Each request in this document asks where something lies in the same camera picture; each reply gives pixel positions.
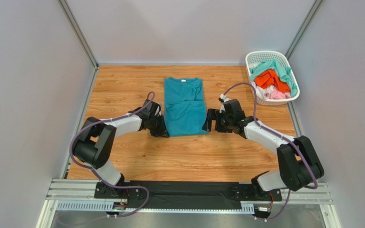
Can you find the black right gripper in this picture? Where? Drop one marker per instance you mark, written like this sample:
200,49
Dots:
218,119

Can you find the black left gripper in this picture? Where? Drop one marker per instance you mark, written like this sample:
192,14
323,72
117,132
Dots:
162,130

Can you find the teal t shirt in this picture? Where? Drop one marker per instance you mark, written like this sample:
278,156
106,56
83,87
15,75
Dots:
185,108

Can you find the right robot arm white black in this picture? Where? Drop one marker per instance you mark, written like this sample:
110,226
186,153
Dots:
299,164

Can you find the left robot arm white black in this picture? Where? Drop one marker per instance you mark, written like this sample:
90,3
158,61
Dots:
91,147

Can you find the white shirt in basket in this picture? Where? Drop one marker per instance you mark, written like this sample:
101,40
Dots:
264,93

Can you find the orange shirt in basket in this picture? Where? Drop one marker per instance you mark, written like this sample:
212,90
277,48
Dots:
270,77

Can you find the pink shirt in basket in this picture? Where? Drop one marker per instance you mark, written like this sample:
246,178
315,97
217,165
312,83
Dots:
275,94

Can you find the white plastic laundry basket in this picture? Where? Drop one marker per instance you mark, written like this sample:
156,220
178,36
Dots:
252,59

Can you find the light teal shirt in basket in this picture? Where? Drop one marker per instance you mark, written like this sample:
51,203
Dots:
283,73

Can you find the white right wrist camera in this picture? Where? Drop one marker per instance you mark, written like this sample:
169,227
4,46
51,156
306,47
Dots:
223,98

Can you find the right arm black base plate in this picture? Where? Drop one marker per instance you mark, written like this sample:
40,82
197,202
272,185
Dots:
249,192

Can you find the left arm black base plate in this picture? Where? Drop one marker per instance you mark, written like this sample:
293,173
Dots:
103,191

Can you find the aluminium front rail frame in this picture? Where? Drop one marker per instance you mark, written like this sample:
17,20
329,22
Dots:
79,195

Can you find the right corner aluminium post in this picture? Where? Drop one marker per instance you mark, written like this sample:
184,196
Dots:
313,11

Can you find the corner aluminium post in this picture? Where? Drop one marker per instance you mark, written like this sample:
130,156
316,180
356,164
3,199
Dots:
313,11
78,32

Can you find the left corner aluminium post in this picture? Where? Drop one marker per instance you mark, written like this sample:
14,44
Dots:
78,32

